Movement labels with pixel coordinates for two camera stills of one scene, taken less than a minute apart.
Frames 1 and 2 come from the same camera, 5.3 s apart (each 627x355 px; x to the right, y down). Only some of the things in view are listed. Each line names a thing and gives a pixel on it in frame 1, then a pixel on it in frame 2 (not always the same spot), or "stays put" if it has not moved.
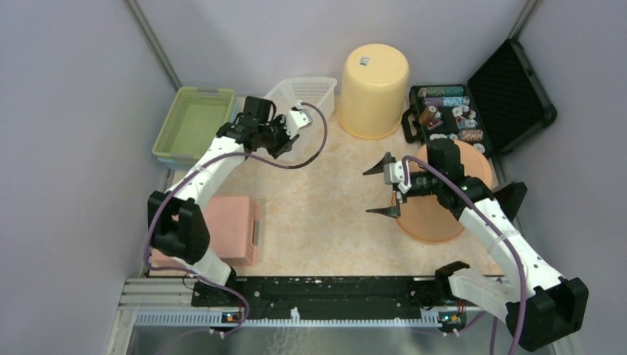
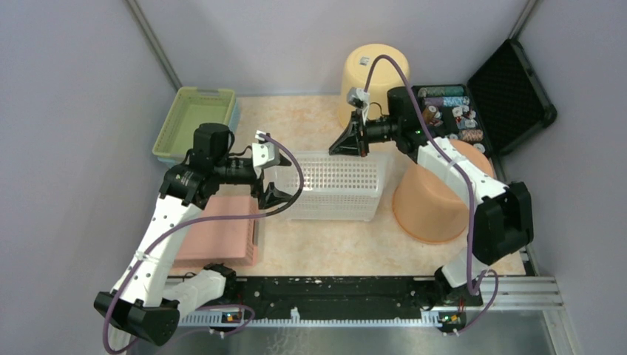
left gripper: x=287 y=143 -> x=271 y=197
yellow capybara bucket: x=373 y=89 stays put
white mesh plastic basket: x=317 y=95 -> x=339 y=188
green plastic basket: x=194 y=117 stays put
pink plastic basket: x=234 y=226 stays put
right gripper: x=393 y=211 -> x=351 y=143
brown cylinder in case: x=427 y=114 stays put
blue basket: x=189 y=163 stays put
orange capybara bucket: x=426 y=219 stays put
